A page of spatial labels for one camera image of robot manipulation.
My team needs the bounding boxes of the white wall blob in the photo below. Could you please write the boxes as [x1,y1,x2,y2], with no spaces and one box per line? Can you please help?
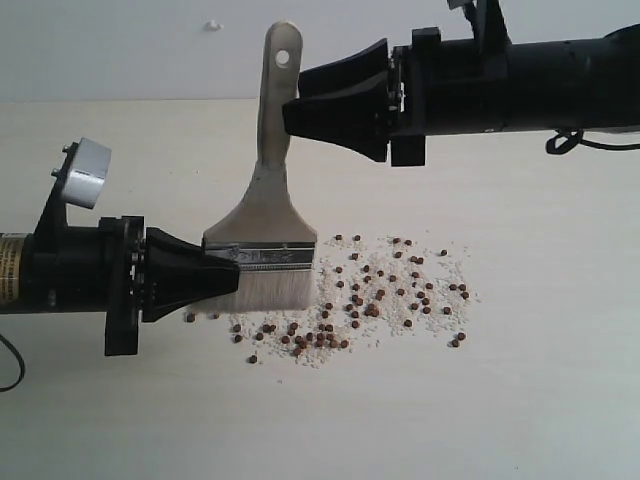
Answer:
[203,20,224,32]

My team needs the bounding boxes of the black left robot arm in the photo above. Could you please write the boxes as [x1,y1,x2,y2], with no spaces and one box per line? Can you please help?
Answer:
[1,216,240,356]

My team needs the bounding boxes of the brown beans and grains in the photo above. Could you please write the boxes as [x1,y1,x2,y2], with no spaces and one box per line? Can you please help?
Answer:
[184,234,480,368]

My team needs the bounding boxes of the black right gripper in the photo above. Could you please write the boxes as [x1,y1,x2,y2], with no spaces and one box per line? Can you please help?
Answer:
[282,27,510,167]

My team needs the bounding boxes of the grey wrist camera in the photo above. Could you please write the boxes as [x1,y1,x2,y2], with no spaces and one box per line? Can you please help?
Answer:
[51,137,112,209]
[447,0,475,10]

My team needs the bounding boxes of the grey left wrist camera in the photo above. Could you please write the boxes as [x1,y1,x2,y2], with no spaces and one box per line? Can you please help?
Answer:
[51,137,112,209]

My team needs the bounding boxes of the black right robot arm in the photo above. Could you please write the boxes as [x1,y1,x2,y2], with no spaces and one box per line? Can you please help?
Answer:
[283,26,639,167]

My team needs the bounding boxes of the wide wooden paint brush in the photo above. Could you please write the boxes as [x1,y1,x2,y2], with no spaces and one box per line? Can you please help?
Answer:
[195,21,317,313]

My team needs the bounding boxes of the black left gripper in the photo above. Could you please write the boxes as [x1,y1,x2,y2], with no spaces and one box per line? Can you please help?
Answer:
[22,216,240,356]

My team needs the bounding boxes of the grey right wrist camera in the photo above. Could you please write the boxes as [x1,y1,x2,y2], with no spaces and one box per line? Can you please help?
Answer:
[447,0,475,10]

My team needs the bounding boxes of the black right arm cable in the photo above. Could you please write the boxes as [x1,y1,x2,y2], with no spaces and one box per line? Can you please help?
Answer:
[544,127,640,157]

